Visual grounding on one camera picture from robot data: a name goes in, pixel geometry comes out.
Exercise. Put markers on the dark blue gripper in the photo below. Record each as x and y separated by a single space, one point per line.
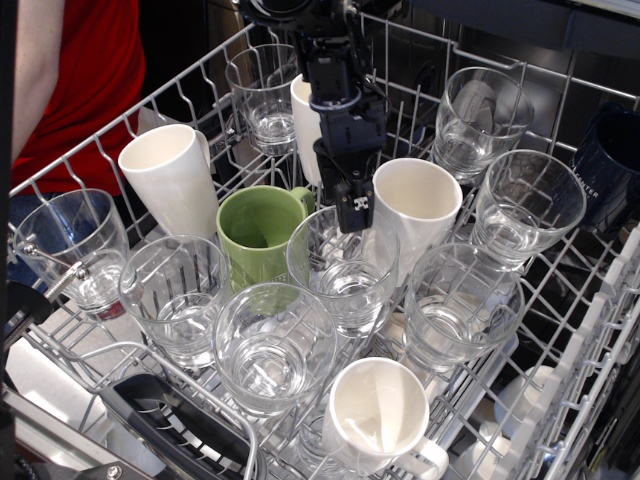
352 135

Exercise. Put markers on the clear drinking glass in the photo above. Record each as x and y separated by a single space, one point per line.
354 274

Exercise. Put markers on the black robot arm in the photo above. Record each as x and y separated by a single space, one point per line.
335 60

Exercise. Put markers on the white cup centre right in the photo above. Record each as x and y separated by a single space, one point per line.
421 201

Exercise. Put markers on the tall white cup left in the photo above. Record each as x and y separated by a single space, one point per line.
169 169

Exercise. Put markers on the white mug at back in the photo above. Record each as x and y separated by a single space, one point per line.
307 129

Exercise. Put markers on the white mug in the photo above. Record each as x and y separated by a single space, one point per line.
307 129
377 416

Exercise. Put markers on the green ceramic mug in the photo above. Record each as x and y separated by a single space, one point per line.
254 226

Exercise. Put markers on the clear glass back left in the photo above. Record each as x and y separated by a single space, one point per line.
260 78

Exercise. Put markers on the clear glass back right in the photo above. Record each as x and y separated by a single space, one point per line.
483 113

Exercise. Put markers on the clear glass front right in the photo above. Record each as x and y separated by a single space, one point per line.
460 304

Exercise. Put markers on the clear glass front centre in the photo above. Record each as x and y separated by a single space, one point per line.
274 346

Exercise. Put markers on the clear glass front left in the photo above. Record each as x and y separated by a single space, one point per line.
174 288

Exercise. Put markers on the white mug at front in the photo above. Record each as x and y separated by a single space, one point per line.
377 416

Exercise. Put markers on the navy blue mug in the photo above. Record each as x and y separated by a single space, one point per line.
607 166

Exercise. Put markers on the clear glass far left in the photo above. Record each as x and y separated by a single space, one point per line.
78 226

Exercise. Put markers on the person in red shirt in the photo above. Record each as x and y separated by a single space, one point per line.
79 65

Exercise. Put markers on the black clamp with metal screw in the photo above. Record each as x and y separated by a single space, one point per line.
28 306

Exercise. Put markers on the grey wire dishwasher rack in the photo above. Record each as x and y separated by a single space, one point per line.
538 405

